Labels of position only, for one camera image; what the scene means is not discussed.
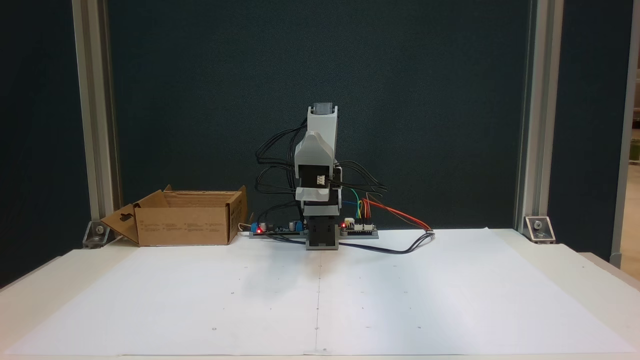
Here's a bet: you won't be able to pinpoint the blue power circuit board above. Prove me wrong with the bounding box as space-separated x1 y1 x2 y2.
250 218 307 239

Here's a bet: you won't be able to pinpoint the black gripper servo cable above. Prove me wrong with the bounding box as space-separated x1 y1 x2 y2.
327 160 389 199

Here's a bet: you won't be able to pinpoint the brown cardboard box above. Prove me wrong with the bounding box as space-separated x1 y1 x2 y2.
100 185 249 247

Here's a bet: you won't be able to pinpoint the coloured jumper wires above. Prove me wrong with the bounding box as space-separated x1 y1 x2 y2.
342 186 374 221

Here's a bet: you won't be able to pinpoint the white paper sheet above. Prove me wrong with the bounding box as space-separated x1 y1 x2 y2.
5 228 636 357

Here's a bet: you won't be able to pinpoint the aluminium frame post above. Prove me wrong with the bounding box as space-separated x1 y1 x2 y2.
514 0 566 232
610 0 640 269
72 0 123 237

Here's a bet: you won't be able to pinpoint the black upper arm servo cable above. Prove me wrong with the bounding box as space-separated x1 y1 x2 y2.
255 165 304 236

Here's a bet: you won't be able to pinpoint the dark power cable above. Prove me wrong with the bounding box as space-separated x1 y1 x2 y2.
260 231 436 255

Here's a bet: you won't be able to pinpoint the black forearm servo cable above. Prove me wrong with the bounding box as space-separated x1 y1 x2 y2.
255 117 308 168

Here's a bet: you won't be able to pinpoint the red and orange wire pair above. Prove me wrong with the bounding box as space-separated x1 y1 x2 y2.
365 197 432 234

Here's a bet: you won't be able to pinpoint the metal corner bracket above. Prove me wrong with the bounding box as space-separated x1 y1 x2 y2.
523 216 556 245
82 220 112 249

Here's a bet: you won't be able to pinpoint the servo controller circuit board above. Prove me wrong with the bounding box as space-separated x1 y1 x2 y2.
340 217 379 240

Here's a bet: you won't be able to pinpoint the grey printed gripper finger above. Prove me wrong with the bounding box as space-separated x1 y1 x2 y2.
294 131 335 165

